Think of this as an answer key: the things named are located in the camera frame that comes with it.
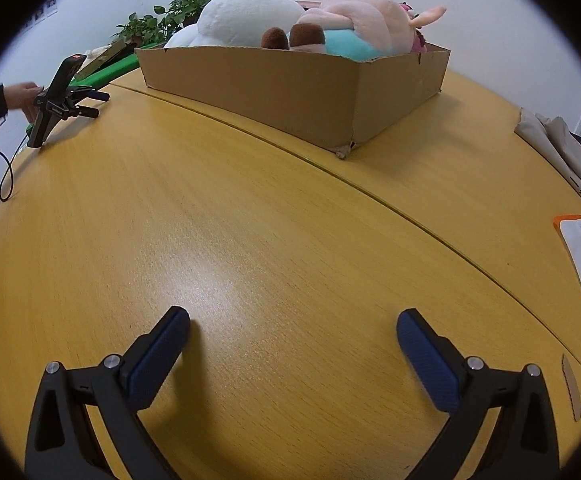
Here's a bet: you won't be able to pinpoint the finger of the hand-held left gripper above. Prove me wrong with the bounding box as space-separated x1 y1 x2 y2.
65 100 100 119
68 86 110 102

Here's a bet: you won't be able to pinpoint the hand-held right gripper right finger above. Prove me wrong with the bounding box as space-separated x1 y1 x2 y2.
395 309 561 480

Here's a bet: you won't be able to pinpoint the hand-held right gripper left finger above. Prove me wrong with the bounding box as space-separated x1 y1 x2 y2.
24 305 191 480

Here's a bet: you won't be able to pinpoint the white panda plush toy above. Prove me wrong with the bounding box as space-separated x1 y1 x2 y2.
163 0 307 51

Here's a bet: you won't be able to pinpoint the shallow cardboard box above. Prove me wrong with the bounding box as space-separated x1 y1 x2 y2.
135 42 452 160

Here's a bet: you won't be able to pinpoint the pink pig plush toy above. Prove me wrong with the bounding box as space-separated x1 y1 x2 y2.
260 0 447 58

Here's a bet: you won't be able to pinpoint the person's left hand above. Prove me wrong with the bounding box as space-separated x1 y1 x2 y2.
4 82 46 123

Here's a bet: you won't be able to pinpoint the brown tissue box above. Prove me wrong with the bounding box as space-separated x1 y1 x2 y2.
78 42 126 78

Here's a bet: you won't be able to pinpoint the green tablecloth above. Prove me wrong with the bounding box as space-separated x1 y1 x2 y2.
68 52 141 88

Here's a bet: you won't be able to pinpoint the small potted green plant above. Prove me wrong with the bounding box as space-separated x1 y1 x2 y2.
110 12 166 46

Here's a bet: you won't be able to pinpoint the large potted green plant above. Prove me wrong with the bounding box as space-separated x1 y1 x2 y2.
153 0 221 36

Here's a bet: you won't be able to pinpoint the small tan tag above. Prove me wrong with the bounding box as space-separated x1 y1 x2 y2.
561 354 581 422

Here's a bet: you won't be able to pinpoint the grey cloth bag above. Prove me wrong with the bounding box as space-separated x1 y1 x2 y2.
515 107 581 221

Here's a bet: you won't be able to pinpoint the magenta bear plush toy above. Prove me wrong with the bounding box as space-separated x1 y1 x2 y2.
401 2 429 54

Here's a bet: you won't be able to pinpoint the wall notice papers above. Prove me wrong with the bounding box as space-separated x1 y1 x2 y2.
20 0 61 28

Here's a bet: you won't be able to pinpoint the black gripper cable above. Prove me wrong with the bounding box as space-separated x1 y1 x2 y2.
0 130 34 203

